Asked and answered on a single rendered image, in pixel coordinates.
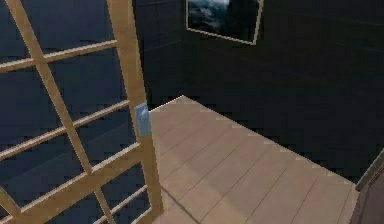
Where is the wooden glass-paned door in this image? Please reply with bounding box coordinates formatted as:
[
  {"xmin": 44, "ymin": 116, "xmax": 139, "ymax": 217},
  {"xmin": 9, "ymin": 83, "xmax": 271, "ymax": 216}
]
[{"xmin": 0, "ymin": 0, "xmax": 165, "ymax": 224}]

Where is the framed dark picture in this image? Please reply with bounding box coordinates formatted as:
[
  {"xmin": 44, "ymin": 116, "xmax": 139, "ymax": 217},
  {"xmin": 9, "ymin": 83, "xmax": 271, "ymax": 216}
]
[{"xmin": 185, "ymin": 0, "xmax": 265, "ymax": 46}]

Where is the dark brown furniture piece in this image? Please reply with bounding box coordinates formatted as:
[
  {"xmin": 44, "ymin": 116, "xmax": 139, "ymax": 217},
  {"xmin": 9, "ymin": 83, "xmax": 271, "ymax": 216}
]
[{"xmin": 349, "ymin": 148, "xmax": 384, "ymax": 224}]

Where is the blue-grey door handle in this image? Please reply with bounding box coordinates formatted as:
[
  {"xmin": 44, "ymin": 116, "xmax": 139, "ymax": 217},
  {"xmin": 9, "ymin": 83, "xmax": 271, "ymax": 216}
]
[{"xmin": 134, "ymin": 102, "xmax": 152, "ymax": 137}]

